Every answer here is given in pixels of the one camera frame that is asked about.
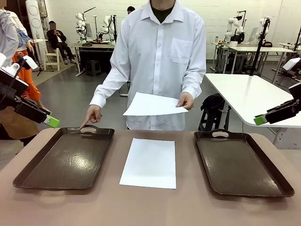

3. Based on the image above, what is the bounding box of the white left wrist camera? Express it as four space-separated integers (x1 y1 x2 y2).
23 56 39 70

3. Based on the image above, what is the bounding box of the black camera stand pole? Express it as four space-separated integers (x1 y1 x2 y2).
248 17 271 76

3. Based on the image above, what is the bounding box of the white tower air conditioner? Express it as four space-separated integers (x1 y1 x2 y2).
25 0 46 40

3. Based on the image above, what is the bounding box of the seated person in black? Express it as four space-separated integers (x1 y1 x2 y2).
46 20 76 65

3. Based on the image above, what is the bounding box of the person's left hand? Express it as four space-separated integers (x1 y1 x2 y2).
175 92 195 112

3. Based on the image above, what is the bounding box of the small dark step stool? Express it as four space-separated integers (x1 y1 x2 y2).
85 59 102 76

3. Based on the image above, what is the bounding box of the brown plastic serving tray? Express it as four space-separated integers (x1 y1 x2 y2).
193 129 295 198
13 124 115 191

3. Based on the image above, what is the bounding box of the white wooden chair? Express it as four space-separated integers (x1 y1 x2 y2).
44 48 61 71

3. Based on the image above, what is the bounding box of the bystander with orange garment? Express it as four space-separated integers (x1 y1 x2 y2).
0 3 51 142

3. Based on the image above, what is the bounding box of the white A4 paper sheet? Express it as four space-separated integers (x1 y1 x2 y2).
119 137 177 190
122 91 190 116

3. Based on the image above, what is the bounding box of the person's right forearm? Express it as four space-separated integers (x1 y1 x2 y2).
89 70 118 110

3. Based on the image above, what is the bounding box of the black backpack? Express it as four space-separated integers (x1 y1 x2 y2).
200 93 226 113

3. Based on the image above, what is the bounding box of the white left camera mount plate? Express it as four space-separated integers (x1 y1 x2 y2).
0 63 27 87

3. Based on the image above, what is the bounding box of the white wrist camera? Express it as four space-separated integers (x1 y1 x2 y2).
23 56 39 70
283 57 301 71

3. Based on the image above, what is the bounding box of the person in white shirt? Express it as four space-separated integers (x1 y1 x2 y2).
89 0 207 131

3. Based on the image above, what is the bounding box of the person's right hand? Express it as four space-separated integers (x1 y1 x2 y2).
79 105 103 129

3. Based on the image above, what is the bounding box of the large white desk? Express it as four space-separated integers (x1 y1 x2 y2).
204 73 301 150

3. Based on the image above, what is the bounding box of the background robot work table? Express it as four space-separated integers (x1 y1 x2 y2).
74 43 116 77

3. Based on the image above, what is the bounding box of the black plastic stool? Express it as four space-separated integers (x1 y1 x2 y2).
198 109 230 132

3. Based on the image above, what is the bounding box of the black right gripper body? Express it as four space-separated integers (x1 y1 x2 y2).
288 81 301 113

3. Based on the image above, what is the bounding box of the person's left forearm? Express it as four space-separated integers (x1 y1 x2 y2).
180 65 207 99

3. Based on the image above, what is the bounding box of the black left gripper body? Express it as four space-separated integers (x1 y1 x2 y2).
0 74 28 111

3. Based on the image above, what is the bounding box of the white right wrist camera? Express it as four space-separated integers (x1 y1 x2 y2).
283 57 301 71

